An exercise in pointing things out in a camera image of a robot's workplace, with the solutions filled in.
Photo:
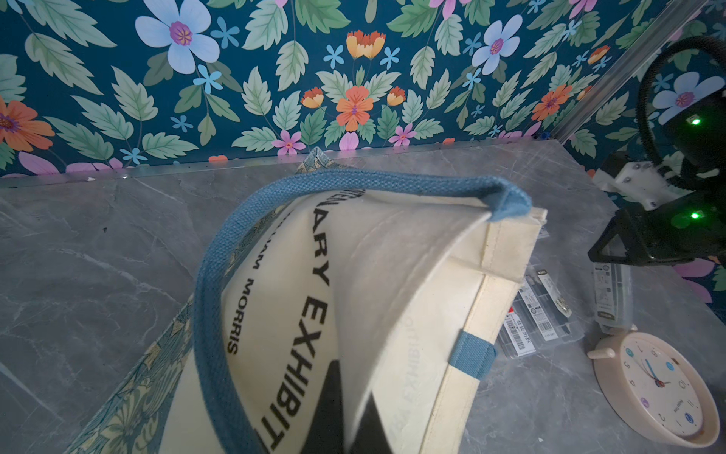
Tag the clear compass set case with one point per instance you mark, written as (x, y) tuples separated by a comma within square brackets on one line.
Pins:
[(613, 298), (538, 313), (559, 311), (513, 339)]

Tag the pink round alarm clock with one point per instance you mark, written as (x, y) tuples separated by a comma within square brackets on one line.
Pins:
[(655, 390)]

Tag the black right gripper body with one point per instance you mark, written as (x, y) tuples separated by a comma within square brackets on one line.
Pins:
[(677, 232)]

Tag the aluminium frame corner post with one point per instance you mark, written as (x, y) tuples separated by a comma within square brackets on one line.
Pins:
[(675, 15)]

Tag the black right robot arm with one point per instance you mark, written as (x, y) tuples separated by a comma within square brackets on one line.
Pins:
[(679, 190)]

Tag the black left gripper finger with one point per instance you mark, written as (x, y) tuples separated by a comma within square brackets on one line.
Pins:
[(326, 434)]

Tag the cream floral canvas tote bag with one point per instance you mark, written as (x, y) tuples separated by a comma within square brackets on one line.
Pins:
[(404, 279)]

